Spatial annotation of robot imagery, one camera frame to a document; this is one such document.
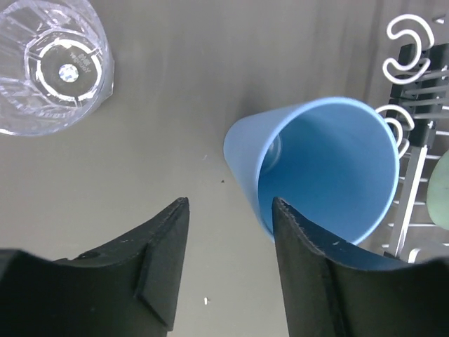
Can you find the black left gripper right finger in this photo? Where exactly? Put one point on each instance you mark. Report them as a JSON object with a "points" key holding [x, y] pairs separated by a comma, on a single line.
{"points": [[333, 288]]}

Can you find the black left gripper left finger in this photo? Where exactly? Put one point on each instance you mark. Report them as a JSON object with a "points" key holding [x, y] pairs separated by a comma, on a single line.
{"points": [[126, 287]]}

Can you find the blue plastic cup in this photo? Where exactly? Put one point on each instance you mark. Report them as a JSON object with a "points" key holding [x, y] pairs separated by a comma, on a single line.
{"points": [[335, 160]]}

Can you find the green ceramic mug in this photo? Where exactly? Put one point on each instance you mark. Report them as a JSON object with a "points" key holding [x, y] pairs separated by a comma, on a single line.
{"points": [[437, 193]]}

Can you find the large clear plastic cup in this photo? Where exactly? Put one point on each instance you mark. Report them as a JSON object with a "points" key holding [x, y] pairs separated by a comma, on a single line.
{"points": [[56, 65]]}

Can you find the silver wire dish rack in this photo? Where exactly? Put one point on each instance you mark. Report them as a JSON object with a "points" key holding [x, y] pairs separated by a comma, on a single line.
{"points": [[418, 101]]}

